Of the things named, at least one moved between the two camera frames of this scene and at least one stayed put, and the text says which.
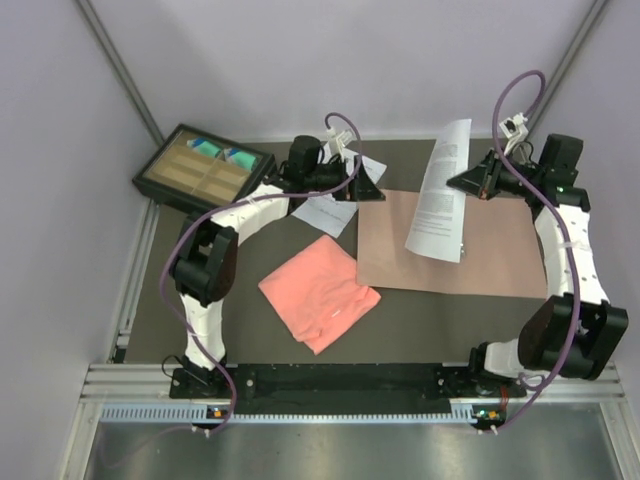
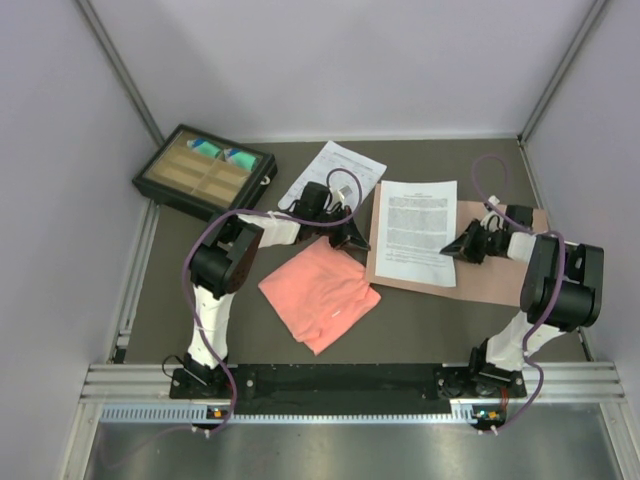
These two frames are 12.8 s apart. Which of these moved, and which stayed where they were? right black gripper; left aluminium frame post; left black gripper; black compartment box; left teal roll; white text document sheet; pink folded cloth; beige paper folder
Moved: beige paper folder; left black gripper; right black gripper; white text document sheet
Stayed: pink folded cloth; left teal roll; left aluminium frame post; black compartment box
